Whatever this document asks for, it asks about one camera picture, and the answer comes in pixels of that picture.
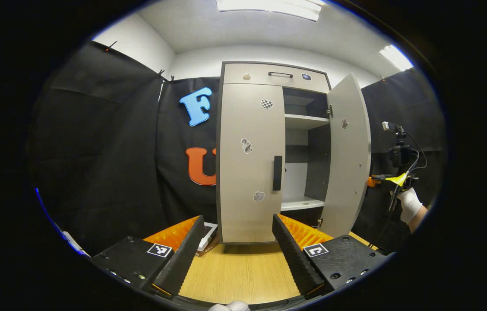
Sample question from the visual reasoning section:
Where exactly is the white cabinet shelf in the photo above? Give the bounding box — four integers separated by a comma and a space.
281, 197, 325, 212
285, 114, 330, 130

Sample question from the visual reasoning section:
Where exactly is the beige cabinet drawer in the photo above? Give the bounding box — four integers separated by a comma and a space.
223, 63, 330, 94

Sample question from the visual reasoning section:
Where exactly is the brown book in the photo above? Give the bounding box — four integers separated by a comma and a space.
195, 242, 220, 257

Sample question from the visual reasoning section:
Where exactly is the white cover book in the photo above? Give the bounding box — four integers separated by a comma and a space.
198, 222, 219, 252

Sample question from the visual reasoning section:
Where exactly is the narrow ceiling light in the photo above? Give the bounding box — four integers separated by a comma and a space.
379, 44, 414, 72

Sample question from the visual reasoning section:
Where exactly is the black door handle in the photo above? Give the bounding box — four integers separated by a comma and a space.
273, 155, 283, 191

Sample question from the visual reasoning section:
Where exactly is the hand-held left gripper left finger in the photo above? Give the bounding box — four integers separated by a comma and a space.
92, 215, 206, 298

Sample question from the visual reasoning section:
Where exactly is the black backdrop cloth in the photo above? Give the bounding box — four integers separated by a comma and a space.
28, 41, 447, 257

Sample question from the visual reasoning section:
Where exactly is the large rectangular ceiling light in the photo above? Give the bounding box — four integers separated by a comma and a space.
215, 0, 326, 22

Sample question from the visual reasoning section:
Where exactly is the beige cabinet door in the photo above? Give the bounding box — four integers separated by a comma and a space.
319, 73, 372, 239
219, 83, 286, 243

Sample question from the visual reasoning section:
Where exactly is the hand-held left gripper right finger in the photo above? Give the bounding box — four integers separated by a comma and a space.
272, 214, 389, 300

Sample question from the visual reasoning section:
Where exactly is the beige double-door shoe cabinet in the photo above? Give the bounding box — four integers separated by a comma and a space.
215, 61, 372, 253

